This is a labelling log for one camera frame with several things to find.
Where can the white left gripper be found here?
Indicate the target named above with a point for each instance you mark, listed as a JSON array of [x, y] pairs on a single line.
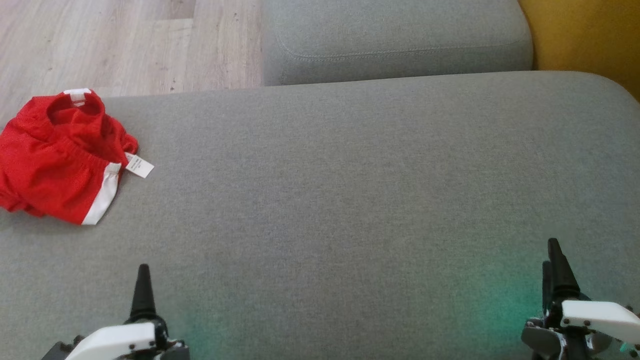
[[115, 342]]

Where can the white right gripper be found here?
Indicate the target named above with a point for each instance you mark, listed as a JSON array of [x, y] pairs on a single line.
[[595, 315]]

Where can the red mesh shorts white stripe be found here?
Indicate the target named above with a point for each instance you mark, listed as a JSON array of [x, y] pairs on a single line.
[[50, 185]]

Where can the red T-shirt white trim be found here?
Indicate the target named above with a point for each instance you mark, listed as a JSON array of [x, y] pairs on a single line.
[[85, 130]]

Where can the large grey sofa seat cushion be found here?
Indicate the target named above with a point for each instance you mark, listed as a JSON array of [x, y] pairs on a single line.
[[350, 200]]

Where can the wide yellow sofa backrest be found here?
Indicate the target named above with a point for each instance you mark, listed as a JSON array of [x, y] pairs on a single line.
[[585, 35]]

